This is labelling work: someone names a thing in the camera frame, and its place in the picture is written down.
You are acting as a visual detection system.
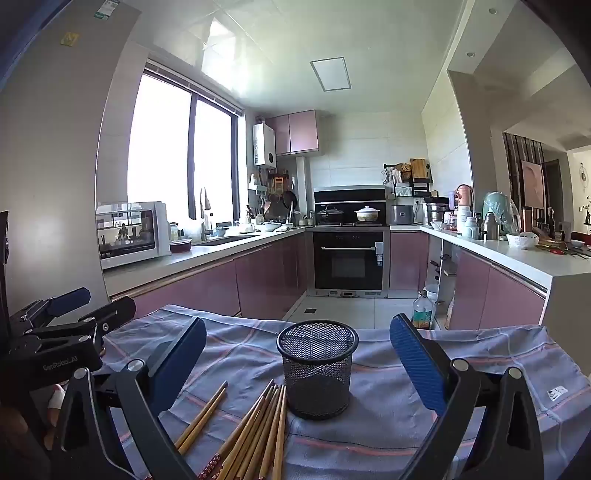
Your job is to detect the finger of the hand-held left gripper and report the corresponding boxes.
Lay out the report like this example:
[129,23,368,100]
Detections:
[8,287,92,331]
[28,296,137,356]

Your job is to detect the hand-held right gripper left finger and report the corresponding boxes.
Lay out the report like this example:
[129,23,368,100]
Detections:
[45,316,208,480]

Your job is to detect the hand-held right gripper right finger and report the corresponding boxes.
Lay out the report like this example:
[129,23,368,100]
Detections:
[389,313,546,480]

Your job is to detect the black mesh pen holder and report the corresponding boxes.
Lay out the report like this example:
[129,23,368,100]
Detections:
[276,320,360,421]

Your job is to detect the bundle of wooden chopsticks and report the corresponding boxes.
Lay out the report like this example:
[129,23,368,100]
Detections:
[173,378,289,480]

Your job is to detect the person's left hand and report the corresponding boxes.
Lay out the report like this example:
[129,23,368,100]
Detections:
[44,382,69,428]

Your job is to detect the oil bottle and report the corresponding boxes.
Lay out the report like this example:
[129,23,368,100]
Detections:
[412,291,434,330]

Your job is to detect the pink base cabinets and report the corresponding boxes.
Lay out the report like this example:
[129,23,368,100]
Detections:
[448,247,549,331]
[104,228,315,320]
[389,229,430,291]

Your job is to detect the white toaster oven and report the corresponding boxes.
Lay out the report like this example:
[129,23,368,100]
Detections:
[95,201,172,271]

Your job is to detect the grey checked tablecloth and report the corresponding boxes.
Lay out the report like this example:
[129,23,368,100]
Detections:
[99,304,591,480]

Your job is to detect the black built-in oven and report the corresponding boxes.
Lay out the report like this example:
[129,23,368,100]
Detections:
[312,229,386,292]

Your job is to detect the chrome kitchen faucet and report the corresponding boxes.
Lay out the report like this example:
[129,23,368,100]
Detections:
[198,187,214,241]

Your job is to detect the grey refrigerator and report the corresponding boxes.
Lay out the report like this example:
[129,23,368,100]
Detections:
[0,0,141,324]

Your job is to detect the stainless steamer pot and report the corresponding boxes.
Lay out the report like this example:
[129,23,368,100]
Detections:
[425,202,450,225]

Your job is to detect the white bowl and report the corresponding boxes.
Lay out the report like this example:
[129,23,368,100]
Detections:
[506,232,539,250]

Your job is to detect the pink kettle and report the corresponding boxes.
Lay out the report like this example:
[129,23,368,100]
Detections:
[455,185,474,219]

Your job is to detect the light green appliance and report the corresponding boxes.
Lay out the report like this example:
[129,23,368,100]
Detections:
[482,191,522,234]

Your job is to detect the kitchen window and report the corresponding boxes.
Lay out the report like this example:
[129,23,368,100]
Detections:
[127,60,244,223]

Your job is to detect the black range hood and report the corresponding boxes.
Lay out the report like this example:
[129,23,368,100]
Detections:
[314,186,387,217]

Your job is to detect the hanging utensil rack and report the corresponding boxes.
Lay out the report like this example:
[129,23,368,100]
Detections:
[248,170,299,221]

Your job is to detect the striped curtain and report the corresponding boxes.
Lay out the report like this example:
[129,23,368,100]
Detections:
[503,133,546,219]

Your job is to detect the white water heater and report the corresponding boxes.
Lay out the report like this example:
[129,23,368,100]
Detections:
[253,124,277,168]

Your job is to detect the ceiling light panel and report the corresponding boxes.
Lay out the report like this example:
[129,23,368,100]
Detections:
[309,56,352,92]

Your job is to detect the black wall shelf rack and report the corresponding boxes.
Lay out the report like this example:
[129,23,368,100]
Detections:
[383,158,435,200]

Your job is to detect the pink wall cabinet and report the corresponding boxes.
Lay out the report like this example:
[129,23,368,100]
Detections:
[265,110,320,156]

